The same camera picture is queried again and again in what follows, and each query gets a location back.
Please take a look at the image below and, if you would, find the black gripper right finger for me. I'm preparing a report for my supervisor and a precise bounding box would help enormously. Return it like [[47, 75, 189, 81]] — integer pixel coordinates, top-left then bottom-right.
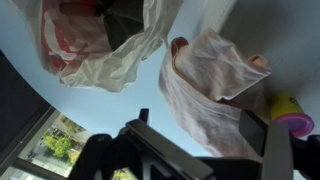
[[239, 110, 320, 180]]

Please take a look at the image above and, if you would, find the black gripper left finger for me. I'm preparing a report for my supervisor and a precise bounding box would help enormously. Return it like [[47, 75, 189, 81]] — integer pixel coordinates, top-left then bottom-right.
[[68, 108, 214, 180]]

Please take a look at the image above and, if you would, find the yellow play-doh tub pink lid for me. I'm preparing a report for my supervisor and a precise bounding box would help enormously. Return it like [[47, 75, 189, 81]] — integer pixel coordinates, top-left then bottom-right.
[[270, 93, 314, 138]]

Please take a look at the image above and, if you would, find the white pink cloth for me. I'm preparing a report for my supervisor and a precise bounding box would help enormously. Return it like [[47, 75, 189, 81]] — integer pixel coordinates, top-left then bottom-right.
[[159, 29, 271, 162]]

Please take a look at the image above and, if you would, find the dark green object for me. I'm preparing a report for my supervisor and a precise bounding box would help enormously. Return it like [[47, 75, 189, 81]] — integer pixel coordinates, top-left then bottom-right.
[[102, 0, 144, 51]]

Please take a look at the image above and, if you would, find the white red plastic carrier bag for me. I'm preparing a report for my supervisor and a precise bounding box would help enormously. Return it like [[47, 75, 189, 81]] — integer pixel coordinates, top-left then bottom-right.
[[8, 0, 183, 92]]

